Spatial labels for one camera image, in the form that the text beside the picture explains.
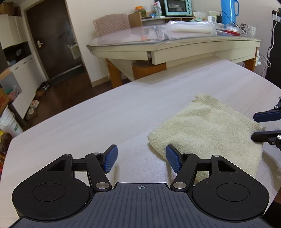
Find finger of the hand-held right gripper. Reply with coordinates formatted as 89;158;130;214
251;129;281;152
253;96;281;123

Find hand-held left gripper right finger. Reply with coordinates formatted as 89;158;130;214
166;144;238;193

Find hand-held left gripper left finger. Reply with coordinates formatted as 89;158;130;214
47;144;118;192

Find cream terry towel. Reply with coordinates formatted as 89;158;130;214
148;93;266;179

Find black tall appliance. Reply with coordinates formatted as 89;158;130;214
264;10;281;86

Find white power strip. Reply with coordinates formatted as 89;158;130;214
239;23;257;35

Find red screwdriver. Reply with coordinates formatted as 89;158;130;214
216;28;241;36

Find pair of brown shoes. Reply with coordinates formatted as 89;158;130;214
36;86;47;99

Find beige dining table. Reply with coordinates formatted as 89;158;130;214
86;33;262;87

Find white plastic bucket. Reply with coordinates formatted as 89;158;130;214
0;107;23;138

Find colourful printed packets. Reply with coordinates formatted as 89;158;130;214
0;130;12;172

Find blue thermos jug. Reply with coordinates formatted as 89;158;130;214
221;0;239;25

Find plastic bag of white cloth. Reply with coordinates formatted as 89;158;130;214
167;20;217;34

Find green tissue pack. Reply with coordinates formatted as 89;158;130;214
190;11;207;22

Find cardboard box with red print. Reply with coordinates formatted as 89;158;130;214
0;88;10;114

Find quilted beige chair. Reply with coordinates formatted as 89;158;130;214
93;14;130;36

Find dark brown door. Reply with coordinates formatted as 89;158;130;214
24;0;83;80

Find wooden desktop shelf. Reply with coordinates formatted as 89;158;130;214
128;12;194;28

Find teal toaster oven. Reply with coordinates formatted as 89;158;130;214
164;0;194;16

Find jar with orange lid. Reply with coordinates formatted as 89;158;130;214
134;6;146;18

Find printed packet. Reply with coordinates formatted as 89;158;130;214
153;1;162;16

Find white and brown cabinet unit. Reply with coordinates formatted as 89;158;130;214
0;11;47;120

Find white wall-mounted holder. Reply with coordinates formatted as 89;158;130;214
68;43;79;59

